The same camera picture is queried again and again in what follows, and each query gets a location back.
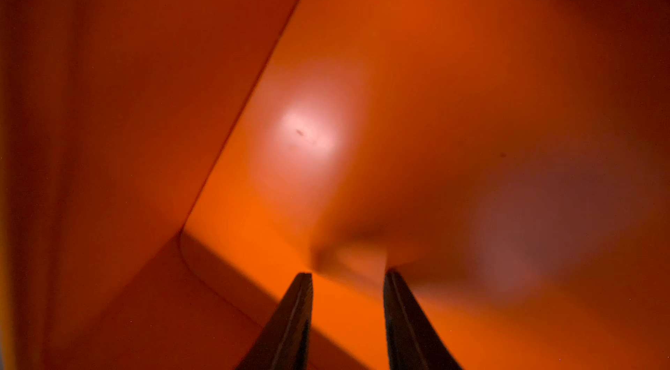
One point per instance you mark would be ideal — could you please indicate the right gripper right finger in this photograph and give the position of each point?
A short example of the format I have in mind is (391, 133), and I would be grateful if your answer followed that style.
(412, 342)

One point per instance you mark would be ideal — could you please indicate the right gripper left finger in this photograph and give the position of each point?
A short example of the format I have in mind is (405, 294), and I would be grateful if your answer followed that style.
(285, 339)

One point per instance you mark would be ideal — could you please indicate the orange storage box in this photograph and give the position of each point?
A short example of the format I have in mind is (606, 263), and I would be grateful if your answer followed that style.
(169, 166)

